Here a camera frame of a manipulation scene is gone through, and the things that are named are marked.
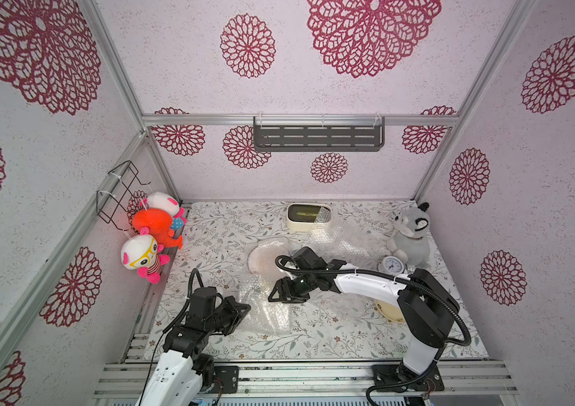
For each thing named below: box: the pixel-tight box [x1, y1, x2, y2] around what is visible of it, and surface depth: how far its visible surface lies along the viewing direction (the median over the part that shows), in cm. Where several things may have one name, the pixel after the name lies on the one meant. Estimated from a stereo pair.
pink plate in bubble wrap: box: [246, 241, 291, 279], surface depth 102 cm
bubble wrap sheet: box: [288, 207, 392, 271], surface depth 105 cm
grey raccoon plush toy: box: [386, 202, 431, 269], surface depth 94 cm
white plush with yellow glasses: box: [120, 226, 170, 285], surface depth 83 cm
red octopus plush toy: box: [131, 208, 183, 250], surface depth 92 cm
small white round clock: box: [382, 256, 405, 275], surface depth 97 cm
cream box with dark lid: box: [285, 203, 323, 232], surface depth 111 cm
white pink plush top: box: [140, 191, 188, 231], surface depth 97 cm
